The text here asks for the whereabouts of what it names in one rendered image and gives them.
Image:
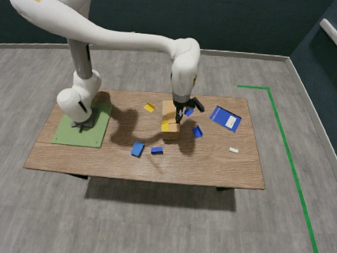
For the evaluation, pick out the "tan cardboard box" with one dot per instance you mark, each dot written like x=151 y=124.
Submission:
x=169 y=113

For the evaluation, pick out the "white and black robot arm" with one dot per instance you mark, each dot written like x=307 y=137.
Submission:
x=69 y=18

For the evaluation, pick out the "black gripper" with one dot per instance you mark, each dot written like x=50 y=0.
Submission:
x=179 y=110

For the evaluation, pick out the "blue notebook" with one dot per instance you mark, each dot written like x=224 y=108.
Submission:
x=225 y=118

